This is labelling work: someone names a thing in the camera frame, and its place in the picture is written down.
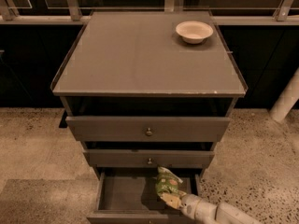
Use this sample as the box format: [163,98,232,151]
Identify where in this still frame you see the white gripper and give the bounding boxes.
[161,193,207,221]

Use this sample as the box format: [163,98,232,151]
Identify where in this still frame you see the green jalapeno chip bag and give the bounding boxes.
[155,166,186,199]

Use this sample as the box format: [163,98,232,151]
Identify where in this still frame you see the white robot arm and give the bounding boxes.
[156,75,299,224]

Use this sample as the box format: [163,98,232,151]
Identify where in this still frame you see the grey open bottom drawer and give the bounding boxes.
[87,171,199,224]

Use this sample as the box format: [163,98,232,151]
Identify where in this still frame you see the grey middle drawer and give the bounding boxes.
[84,149,214,168]

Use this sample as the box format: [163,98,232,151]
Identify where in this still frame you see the grey top drawer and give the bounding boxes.
[66,116,230,142]

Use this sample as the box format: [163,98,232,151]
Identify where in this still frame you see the grey drawer cabinet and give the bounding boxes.
[50,10,249,179]

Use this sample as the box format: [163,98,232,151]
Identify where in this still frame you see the white paper bowl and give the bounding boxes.
[176,21,213,44]

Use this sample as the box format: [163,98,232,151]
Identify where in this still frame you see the metal window railing frame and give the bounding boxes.
[0,0,299,26]

